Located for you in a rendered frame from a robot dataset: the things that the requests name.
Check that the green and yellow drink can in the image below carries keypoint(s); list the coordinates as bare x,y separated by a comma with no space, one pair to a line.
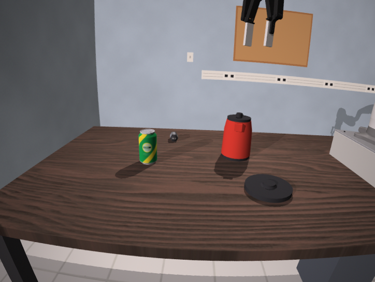
147,146

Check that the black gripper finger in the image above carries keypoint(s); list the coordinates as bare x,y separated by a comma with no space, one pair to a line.
274,12
249,10

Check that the black round disc with center stud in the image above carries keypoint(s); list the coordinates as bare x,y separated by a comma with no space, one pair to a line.
268,188

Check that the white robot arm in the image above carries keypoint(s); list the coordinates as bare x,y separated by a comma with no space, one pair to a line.
368,134

